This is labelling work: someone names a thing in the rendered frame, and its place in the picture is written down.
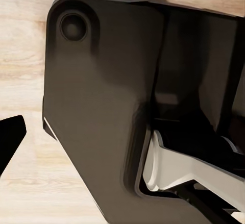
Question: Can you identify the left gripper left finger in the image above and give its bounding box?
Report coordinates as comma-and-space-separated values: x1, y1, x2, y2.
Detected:
0, 115, 27, 176

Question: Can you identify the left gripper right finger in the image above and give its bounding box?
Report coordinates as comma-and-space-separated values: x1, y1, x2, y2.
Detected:
229, 115, 245, 155

